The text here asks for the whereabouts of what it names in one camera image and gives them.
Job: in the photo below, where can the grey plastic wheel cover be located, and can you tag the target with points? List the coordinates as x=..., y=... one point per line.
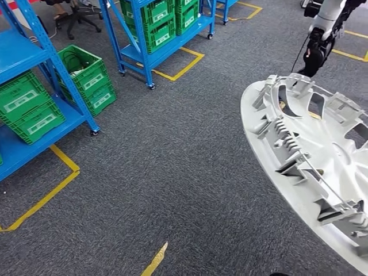
x=316, y=160

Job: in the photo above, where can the blue metal shelf rack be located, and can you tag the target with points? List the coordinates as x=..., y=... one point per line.
x=17, y=53
x=225, y=11
x=172, y=42

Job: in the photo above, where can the black office chair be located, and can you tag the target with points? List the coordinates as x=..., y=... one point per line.
x=78, y=17

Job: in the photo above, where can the white and black robot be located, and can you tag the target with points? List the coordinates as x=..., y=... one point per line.
x=327, y=15

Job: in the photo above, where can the red barrier rail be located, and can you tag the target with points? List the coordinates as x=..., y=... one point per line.
x=11, y=4

